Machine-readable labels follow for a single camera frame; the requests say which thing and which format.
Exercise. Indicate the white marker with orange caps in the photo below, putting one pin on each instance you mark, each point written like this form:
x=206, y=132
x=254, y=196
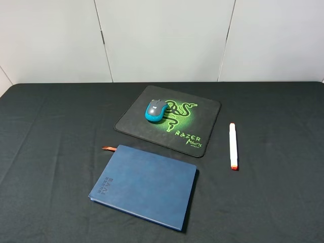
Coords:
x=233, y=147

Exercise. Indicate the teal and grey computer mouse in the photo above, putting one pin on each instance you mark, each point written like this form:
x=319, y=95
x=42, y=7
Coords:
x=155, y=110

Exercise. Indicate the black Razer mouse pad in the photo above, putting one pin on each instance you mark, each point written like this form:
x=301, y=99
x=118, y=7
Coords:
x=186, y=126

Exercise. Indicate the blue notebook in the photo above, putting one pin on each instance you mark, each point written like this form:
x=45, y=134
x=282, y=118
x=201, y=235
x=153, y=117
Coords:
x=147, y=185

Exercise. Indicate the orange bookmark ribbon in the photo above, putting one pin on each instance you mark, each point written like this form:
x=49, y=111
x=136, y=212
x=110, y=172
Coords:
x=108, y=148

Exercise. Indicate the black tablecloth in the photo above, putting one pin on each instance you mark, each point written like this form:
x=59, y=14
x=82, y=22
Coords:
x=51, y=156

